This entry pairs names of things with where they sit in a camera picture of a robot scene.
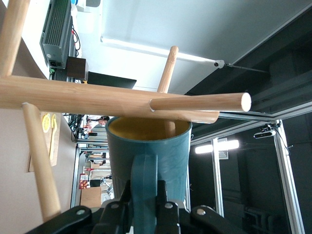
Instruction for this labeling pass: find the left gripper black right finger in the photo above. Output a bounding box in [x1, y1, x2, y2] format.
[156, 180, 236, 234]

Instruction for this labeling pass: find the bright light panel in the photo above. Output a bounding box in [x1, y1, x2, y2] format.
[195, 139, 240, 155]

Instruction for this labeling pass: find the dark brown box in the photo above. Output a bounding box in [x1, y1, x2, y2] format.
[65, 56, 89, 80]

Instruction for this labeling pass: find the black monitor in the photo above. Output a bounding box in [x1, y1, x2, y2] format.
[87, 71, 137, 90]

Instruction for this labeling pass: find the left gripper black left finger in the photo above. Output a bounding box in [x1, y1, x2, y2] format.
[24, 180, 134, 234]

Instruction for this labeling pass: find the wooden cup rack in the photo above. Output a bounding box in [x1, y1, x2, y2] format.
[0, 0, 252, 222]

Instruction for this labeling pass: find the teal cup yellow inside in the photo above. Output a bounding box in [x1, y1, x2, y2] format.
[105, 116, 193, 234]

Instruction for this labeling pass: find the grey depth camera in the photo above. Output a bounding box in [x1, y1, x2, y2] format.
[253, 123, 278, 139]

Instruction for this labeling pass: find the grey finned controller box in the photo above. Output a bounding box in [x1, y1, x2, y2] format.
[40, 0, 74, 69]

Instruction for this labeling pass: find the red printed box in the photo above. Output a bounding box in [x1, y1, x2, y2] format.
[79, 173, 89, 190]

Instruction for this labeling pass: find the cardboard box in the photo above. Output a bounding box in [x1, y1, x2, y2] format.
[80, 186, 102, 208]

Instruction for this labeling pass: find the aluminium cage frame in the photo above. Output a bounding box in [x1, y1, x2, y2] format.
[70, 104, 312, 234]

